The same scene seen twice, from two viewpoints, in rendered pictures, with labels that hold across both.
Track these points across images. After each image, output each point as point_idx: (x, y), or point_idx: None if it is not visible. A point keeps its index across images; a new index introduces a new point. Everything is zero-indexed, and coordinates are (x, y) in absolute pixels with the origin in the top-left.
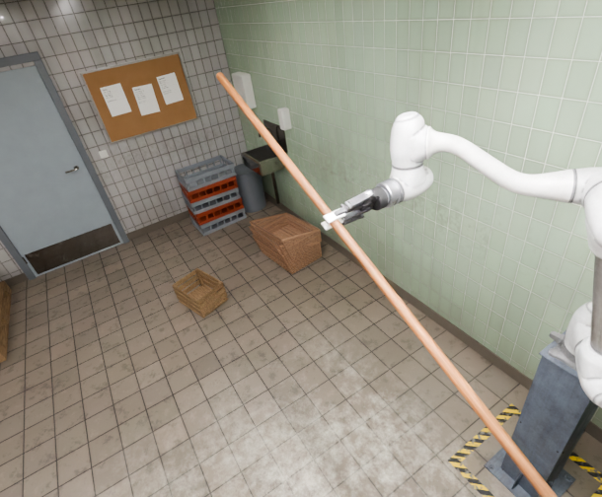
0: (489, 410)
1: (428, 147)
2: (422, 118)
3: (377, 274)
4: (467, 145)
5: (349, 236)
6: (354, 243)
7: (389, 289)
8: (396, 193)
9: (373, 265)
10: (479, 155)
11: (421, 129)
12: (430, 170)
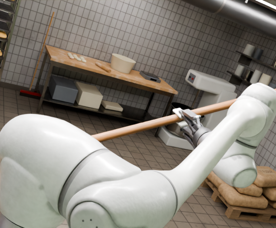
0: None
1: (229, 109)
2: (260, 92)
3: (120, 128)
4: (226, 118)
5: (159, 119)
6: (152, 121)
7: (105, 132)
8: (203, 140)
9: (128, 127)
10: (214, 129)
11: (247, 96)
12: (244, 167)
